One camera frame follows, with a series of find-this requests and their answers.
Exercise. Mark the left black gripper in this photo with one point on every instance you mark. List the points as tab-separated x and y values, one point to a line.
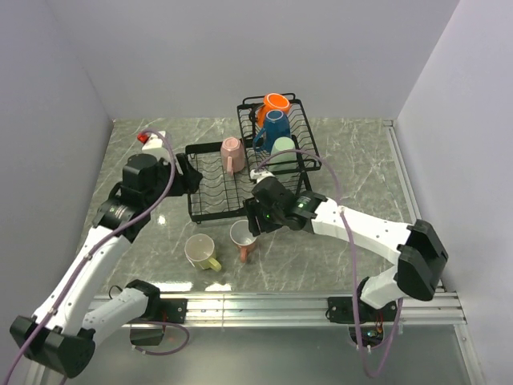
191	177

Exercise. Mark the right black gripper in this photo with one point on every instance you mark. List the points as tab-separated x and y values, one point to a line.
253	209

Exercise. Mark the coral pink mug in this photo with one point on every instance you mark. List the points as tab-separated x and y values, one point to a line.
242	239

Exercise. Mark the light pink mug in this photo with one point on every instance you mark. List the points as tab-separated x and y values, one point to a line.
232	155

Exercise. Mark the green cup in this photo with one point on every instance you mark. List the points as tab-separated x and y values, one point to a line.
283	156

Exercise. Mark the blue mug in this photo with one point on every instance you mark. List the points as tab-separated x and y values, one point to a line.
275	126

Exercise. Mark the orange mug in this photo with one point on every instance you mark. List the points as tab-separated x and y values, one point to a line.
272	101

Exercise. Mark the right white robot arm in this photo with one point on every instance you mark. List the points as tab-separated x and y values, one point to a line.
415	251

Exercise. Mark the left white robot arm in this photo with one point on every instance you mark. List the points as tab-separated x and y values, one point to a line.
63	333

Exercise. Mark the yellow mug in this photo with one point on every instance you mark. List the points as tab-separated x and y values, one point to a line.
200	250

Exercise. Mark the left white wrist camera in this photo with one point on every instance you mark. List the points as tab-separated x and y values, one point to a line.
153	145

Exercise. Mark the black wire dish rack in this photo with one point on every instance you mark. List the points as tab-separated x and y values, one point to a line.
221	196

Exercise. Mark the aluminium mounting rail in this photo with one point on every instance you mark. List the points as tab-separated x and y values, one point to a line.
281	309

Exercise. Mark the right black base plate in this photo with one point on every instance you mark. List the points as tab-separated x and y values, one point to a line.
340	310

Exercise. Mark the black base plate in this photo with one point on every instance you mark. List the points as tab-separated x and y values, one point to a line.
340	310
173	310

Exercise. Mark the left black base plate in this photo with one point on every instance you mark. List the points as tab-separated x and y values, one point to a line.
173	310

